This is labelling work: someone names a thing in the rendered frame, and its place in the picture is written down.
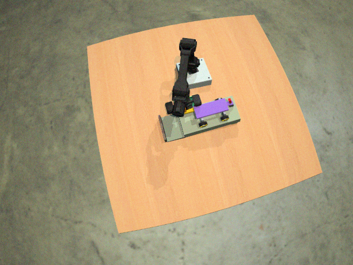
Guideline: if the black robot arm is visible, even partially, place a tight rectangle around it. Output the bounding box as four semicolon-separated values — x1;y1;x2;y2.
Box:
172;38;200;117

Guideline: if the grey-green flat ramp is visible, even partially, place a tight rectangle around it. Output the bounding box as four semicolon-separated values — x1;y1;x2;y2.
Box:
158;96;240;142

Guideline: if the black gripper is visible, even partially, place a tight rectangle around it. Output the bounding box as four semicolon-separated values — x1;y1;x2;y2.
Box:
165;94;202;114

